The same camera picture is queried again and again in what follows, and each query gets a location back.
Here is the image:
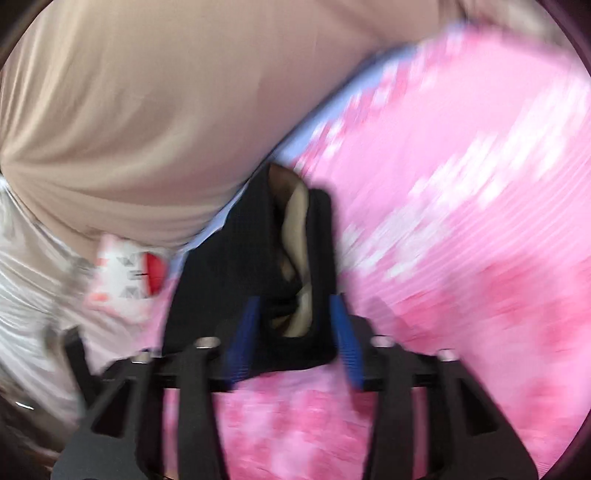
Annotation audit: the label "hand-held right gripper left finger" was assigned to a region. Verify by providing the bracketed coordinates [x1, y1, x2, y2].
[51, 295, 264, 480]

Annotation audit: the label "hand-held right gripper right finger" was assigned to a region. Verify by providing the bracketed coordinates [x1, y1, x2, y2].
[329, 294, 540, 480]

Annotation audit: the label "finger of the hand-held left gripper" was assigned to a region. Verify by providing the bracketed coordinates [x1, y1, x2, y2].
[62, 327, 95, 409]

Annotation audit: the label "black pants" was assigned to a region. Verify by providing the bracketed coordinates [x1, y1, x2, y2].
[161, 161, 341, 376]

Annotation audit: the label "white satin cloth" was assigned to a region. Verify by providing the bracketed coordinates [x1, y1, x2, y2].
[0, 178, 114, 428]

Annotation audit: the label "cat face pillow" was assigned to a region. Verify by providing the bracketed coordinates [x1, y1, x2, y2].
[85, 233, 175, 320]

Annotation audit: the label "pink rose print bedsheet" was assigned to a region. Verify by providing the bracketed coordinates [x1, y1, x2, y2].
[152, 18, 591, 480]

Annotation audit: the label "beige headboard cover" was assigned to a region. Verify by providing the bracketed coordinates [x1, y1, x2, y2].
[0, 0, 462, 260]

